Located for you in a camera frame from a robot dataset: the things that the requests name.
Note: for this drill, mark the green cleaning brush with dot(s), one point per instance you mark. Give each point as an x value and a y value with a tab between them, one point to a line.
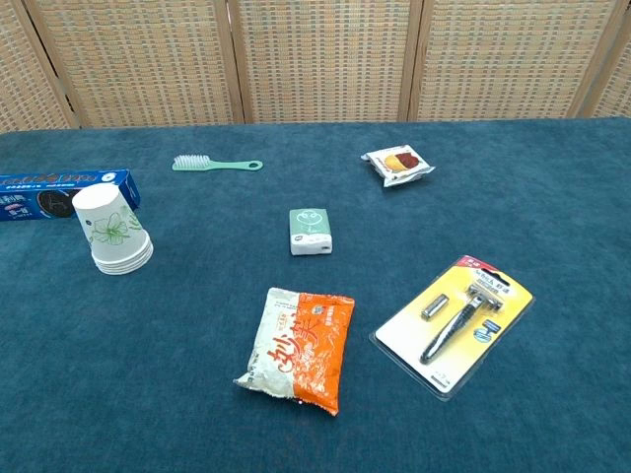
217	165

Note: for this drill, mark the woven folding screen panel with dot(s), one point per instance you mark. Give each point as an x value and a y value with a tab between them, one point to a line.
20	84
325	59
503	59
616	84
138	59

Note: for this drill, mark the orange white snack bag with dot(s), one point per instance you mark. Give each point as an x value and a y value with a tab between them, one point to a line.
301	345

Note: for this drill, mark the small pastry snack packet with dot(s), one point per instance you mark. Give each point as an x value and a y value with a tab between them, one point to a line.
399	165

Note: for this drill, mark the blue cookie box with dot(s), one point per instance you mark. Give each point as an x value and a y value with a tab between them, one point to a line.
29	189

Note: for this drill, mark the green tissue pack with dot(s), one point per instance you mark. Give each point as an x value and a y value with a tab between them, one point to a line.
309	229

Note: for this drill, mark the yellow razor blister pack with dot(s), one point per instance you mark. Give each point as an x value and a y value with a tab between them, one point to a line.
458	325

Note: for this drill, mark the blue table cloth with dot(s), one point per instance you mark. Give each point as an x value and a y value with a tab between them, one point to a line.
148	394

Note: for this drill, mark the white floral paper cup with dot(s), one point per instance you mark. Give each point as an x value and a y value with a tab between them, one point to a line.
106	222
121	270
121	267
121	273
121	264

